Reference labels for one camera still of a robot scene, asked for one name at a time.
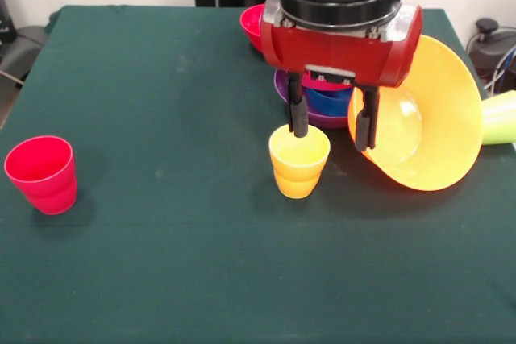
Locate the yellow cup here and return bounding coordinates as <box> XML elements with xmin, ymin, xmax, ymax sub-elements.
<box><xmin>268</xmin><ymin>124</ymin><xmax>331</xmax><ymax>200</ymax></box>

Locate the large orange bowl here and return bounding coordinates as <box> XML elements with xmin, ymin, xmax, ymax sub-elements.
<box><xmin>347</xmin><ymin>34</ymin><xmax>484</xmax><ymax>192</ymax></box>

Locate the tangle of cables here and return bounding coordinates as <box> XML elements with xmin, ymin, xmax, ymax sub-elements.
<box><xmin>482</xmin><ymin>44</ymin><xmax>516</xmax><ymax>95</ymax></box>

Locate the red-pink cup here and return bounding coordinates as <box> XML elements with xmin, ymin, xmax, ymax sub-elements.
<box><xmin>3</xmin><ymin>135</ymin><xmax>77</xmax><ymax>216</ymax></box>

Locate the black device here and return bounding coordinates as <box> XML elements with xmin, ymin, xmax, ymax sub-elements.
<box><xmin>0</xmin><ymin>0</ymin><xmax>17</xmax><ymax>43</ymax></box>

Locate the small blue bowl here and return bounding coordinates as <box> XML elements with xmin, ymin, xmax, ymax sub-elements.
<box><xmin>306</xmin><ymin>88</ymin><xmax>354</xmax><ymax>117</ymax></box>

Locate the lime green cup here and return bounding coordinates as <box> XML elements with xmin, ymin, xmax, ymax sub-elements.
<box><xmin>481</xmin><ymin>89</ymin><xmax>516</xmax><ymax>147</ymax></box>

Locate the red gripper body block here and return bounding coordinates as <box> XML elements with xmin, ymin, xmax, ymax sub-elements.
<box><xmin>260</xmin><ymin>0</ymin><xmax>424</xmax><ymax>89</ymax></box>

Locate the dark green tablecloth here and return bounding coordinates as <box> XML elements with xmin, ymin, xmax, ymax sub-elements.
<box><xmin>0</xmin><ymin>4</ymin><xmax>516</xmax><ymax>344</ymax></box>

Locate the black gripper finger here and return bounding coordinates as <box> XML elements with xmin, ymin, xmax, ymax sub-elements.
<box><xmin>285</xmin><ymin>71</ymin><xmax>310</xmax><ymax>139</ymax></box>
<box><xmin>354</xmin><ymin>85</ymin><xmax>381</xmax><ymax>152</ymax></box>

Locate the purple bowl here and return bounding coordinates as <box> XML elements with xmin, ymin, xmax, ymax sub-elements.
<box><xmin>273</xmin><ymin>68</ymin><xmax>350</xmax><ymax>130</ymax></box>

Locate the small red-pink bowl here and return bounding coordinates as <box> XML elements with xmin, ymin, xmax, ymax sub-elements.
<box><xmin>239</xmin><ymin>3</ymin><xmax>267</xmax><ymax>51</ymax></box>

